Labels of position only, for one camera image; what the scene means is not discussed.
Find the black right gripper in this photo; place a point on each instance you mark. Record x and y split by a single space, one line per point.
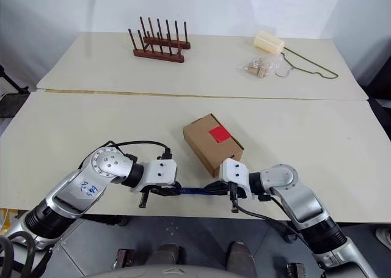
242 194

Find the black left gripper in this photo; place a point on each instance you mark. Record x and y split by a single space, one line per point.
152 191

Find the blue cutter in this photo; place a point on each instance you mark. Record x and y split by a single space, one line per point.
195 191

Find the brown cardboard box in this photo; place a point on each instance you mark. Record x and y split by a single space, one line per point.
207 149

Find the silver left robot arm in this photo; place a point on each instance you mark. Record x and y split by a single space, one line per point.
91 180

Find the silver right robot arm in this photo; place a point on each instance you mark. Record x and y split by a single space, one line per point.
302 195

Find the red tape square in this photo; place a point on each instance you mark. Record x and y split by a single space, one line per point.
220 134

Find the dark rounded shape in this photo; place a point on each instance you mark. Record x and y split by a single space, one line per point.
168 256
241 256

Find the grey robot torso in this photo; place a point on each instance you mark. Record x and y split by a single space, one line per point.
183 272

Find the black table caster wheel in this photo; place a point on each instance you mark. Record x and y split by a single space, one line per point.
290 236

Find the clear bag of wooden pieces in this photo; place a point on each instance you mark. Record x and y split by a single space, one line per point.
258 67

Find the dark wooden peg rack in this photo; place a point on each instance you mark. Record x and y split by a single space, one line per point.
159 53

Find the pale yellow ribbed block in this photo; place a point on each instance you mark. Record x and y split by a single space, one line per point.
268 42

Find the yellow object on floor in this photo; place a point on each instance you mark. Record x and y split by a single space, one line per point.
4 221

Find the black tripod stand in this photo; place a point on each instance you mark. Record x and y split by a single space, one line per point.
7 85

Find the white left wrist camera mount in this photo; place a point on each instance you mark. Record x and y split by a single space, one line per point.
162 171

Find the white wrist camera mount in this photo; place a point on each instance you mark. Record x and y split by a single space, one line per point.
235 171
162 171

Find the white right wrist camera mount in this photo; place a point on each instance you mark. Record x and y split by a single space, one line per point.
235 171

